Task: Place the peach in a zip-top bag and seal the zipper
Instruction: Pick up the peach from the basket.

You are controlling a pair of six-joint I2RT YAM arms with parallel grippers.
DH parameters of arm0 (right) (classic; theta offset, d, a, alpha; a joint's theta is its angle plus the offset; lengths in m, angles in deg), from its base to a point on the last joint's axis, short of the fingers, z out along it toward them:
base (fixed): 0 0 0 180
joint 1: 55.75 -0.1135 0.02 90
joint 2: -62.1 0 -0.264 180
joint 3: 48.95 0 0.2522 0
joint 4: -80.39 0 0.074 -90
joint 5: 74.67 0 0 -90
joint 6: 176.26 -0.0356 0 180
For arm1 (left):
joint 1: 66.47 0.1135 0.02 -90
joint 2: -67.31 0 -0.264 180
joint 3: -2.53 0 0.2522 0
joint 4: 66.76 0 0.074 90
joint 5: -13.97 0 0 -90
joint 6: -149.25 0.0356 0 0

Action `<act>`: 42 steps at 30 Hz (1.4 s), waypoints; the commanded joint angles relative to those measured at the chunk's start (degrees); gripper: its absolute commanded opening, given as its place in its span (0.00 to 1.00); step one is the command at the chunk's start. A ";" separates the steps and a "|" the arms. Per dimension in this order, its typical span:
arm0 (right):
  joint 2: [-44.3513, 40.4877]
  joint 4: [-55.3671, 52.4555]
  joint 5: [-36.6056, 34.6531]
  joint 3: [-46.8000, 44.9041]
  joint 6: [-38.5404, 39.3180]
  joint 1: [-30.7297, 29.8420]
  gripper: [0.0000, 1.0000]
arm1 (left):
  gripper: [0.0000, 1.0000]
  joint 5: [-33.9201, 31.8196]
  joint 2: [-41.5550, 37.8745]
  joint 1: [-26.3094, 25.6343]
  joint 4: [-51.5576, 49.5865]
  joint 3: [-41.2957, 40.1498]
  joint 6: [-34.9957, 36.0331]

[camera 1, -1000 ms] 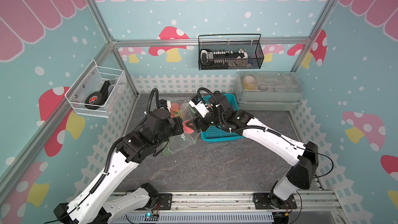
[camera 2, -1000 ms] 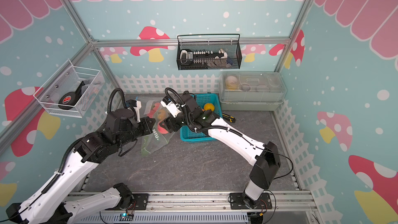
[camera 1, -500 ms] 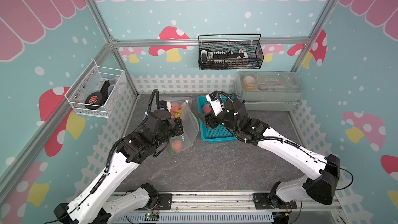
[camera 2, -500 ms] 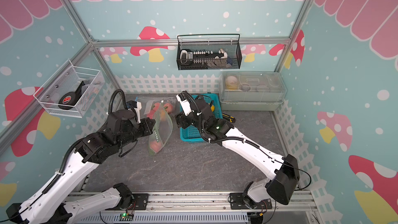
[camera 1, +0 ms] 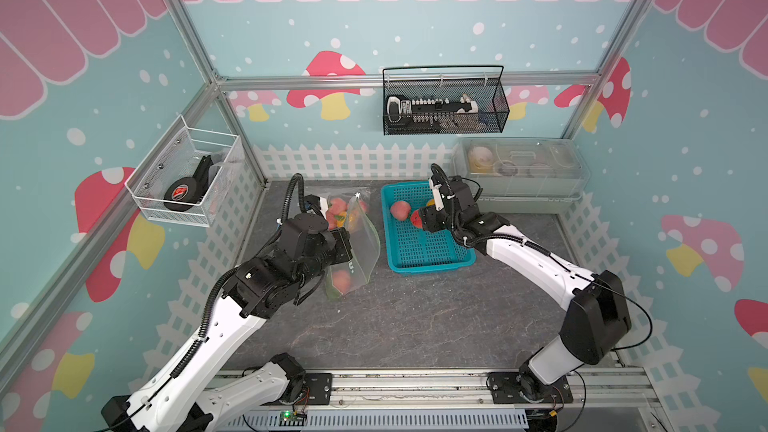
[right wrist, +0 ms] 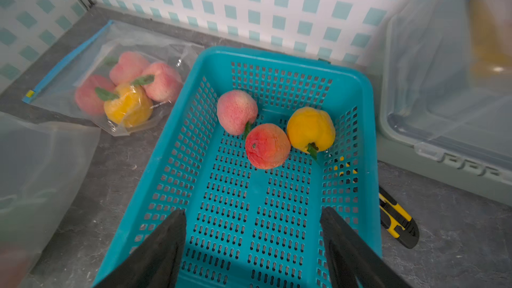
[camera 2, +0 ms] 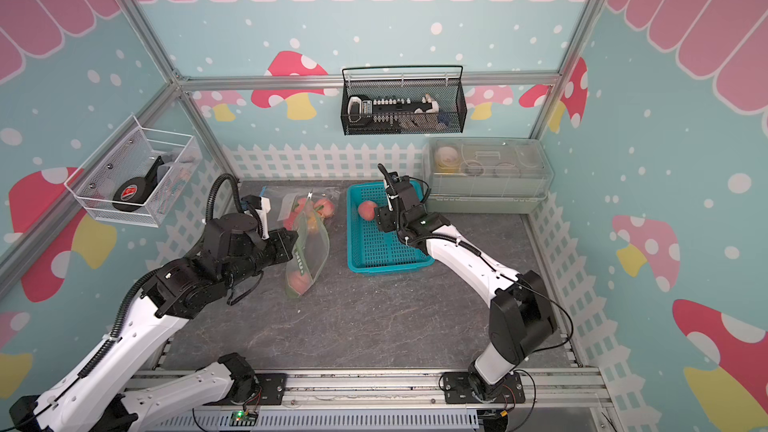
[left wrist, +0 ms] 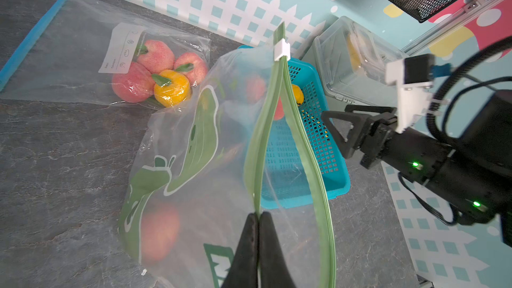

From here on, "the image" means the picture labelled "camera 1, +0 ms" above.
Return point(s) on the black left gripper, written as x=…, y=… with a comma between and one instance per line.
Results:
x=340, y=238

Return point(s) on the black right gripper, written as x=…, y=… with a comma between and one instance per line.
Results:
x=428, y=218

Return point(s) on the clear bag green cartoon print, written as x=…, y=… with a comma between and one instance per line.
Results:
x=366, y=250

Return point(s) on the clear blue zipper bag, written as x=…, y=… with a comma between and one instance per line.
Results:
x=354, y=220

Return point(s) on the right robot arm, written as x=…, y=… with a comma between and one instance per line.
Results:
x=596, y=309

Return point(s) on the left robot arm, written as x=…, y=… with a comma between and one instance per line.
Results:
x=286, y=270

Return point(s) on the clear plastic storage box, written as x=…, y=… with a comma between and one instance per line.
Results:
x=539, y=176

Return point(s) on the black tape roll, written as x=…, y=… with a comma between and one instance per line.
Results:
x=188, y=191

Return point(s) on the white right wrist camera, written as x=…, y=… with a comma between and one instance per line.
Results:
x=440, y=192

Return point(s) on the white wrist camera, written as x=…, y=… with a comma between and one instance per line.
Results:
x=440, y=192
x=316, y=204

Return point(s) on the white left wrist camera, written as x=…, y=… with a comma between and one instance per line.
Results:
x=316, y=204

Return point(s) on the black wire mesh basket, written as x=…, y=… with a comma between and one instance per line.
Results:
x=437, y=100

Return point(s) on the clear acrylic wall bin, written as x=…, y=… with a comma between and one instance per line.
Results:
x=177, y=156

